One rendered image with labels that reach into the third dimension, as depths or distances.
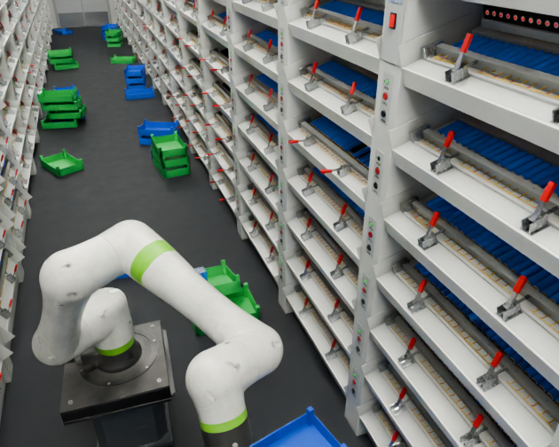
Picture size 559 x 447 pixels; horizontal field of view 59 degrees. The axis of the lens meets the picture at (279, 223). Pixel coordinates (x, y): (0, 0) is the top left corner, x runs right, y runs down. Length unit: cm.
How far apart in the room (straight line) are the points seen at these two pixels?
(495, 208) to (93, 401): 123
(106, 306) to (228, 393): 71
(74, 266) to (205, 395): 42
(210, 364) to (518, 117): 69
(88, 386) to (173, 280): 66
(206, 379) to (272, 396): 109
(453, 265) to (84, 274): 82
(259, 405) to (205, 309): 95
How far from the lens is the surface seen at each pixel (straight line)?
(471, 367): 123
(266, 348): 103
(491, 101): 98
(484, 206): 103
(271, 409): 198
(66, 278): 117
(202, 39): 319
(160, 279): 115
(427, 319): 132
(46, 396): 221
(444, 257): 120
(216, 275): 261
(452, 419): 138
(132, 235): 122
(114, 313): 158
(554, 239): 95
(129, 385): 166
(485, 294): 111
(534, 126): 92
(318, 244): 190
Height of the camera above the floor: 153
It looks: 30 degrees down
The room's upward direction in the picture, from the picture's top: straight up
